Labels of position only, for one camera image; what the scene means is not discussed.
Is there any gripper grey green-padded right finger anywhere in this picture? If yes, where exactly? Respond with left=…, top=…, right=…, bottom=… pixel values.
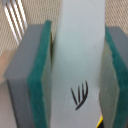
left=99, top=27, right=128, bottom=128

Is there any gripper grey green-padded left finger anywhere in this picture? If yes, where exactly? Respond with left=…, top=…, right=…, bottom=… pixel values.
left=5, top=20, right=51, bottom=128

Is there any white ghost-shaped toy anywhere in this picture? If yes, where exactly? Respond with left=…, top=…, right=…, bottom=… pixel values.
left=51, top=0, right=105, bottom=128

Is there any yellow butter box toy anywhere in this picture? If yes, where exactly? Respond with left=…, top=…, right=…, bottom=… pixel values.
left=96, top=115, right=103, bottom=128

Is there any beige woven placemat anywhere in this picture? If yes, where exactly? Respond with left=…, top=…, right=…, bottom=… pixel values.
left=0, top=0, right=128, bottom=55

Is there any fork with orange handle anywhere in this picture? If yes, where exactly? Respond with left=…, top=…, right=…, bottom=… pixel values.
left=1, top=0, right=27, bottom=43

